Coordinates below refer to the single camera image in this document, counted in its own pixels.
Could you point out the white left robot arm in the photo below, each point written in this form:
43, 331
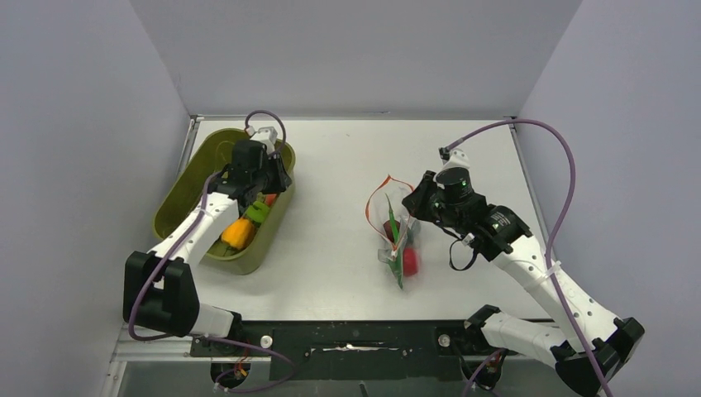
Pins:
159, 290

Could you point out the green chili pepper toy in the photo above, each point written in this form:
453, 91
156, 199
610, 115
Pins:
395, 262

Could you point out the red yellow apple toy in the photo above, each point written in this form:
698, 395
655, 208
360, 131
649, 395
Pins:
411, 262

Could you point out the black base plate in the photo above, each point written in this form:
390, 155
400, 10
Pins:
378, 350

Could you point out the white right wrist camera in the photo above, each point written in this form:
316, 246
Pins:
453, 158

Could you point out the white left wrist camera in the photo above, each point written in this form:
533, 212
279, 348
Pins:
265, 135

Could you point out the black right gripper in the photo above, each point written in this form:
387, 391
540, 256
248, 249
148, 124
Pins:
416, 203

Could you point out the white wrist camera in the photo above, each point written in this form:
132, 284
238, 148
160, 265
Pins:
265, 135
453, 158

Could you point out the olive green plastic bin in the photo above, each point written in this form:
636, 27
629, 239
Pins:
213, 153

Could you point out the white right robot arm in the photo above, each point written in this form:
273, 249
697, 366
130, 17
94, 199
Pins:
588, 345

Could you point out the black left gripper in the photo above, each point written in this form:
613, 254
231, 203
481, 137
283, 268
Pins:
282, 180

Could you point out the clear zip bag orange zipper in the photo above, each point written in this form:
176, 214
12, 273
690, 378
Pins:
376, 213

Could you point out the aluminium frame rail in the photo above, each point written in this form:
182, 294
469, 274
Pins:
170, 349

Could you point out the orange bell pepper toy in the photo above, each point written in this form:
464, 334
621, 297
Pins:
239, 234

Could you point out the dark red round fruit toy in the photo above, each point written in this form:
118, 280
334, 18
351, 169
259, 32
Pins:
392, 230

